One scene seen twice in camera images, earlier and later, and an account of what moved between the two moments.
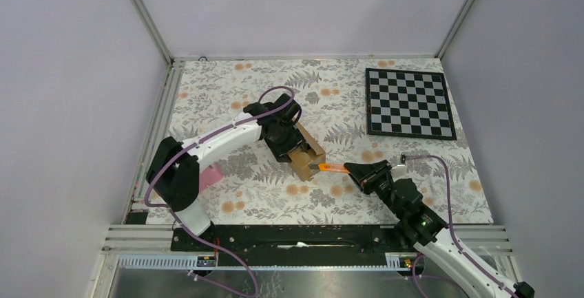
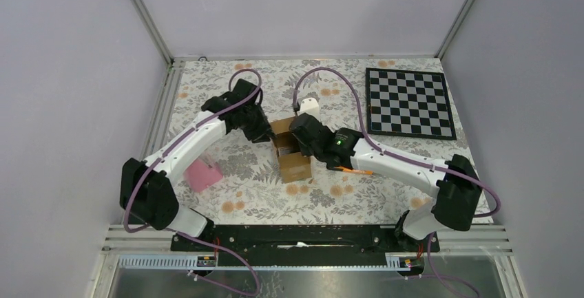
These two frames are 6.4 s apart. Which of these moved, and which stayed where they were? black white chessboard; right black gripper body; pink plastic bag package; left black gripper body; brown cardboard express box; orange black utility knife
Moved: brown cardboard express box; left black gripper body; orange black utility knife; right black gripper body
Stayed: pink plastic bag package; black white chessboard
